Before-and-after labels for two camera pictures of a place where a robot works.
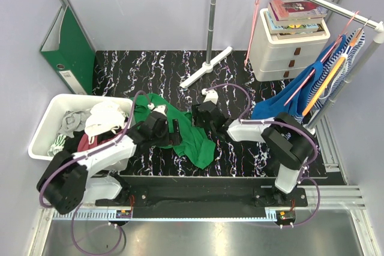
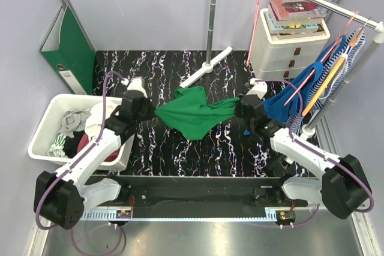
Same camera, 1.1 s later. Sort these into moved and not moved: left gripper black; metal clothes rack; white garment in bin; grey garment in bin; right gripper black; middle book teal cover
Moved: left gripper black; right gripper black
Not moved: metal clothes rack; grey garment in bin; middle book teal cover; white garment in bin
